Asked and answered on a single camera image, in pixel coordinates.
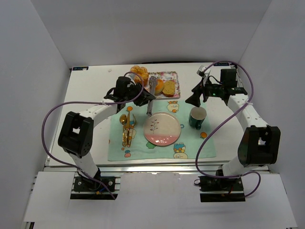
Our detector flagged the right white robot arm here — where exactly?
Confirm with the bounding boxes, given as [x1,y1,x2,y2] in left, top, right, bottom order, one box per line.
[185,65,281,178]

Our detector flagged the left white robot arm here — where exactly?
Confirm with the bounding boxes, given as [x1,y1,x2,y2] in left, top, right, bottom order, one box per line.
[58,76,157,180]

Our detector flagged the glazed ring donut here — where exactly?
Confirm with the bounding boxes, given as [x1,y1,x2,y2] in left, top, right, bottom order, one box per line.
[154,79,164,95]

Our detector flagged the silver metal tongs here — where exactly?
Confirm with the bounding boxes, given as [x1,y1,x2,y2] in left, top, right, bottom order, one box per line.
[146,76,157,116]

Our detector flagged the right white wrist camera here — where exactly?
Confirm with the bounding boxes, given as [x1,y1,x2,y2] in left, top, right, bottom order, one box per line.
[197,65,211,80]

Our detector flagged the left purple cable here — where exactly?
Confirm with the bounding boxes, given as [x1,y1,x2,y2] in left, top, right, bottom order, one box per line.
[41,71,145,200]

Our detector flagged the pink white ceramic plate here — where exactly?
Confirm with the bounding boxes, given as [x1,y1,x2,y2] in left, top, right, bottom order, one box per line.
[143,112,181,146]

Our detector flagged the gold knife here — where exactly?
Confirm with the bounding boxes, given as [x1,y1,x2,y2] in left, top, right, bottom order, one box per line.
[126,112,131,147]

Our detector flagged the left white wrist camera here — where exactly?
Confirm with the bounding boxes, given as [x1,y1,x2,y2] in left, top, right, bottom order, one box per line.
[124,73,138,88]

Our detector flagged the orange bundt cake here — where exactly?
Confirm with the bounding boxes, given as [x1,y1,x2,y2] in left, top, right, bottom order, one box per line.
[130,65,149,86]

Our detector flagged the dark green mug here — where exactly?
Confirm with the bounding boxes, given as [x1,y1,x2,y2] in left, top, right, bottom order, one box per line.
[189,107,207,130]

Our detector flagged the floral rectangular tray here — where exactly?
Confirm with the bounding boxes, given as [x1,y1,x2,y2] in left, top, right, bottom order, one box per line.
[142,71,181,100]

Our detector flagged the brown bread slice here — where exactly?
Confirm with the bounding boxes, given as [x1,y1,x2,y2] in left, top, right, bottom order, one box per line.
[162,80,175,97]

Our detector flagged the gold spoon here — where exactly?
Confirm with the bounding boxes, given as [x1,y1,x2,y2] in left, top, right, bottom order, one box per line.
[119,114,127,147]

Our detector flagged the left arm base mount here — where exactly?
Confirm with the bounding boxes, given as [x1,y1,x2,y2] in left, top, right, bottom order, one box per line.
[70,176,119,200]

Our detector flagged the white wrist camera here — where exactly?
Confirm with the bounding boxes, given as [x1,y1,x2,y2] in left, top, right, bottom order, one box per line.
[197,65,211,80]
[124,73,138,88]

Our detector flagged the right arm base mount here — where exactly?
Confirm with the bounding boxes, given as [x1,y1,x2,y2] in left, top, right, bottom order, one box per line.
[196,176,245,203]

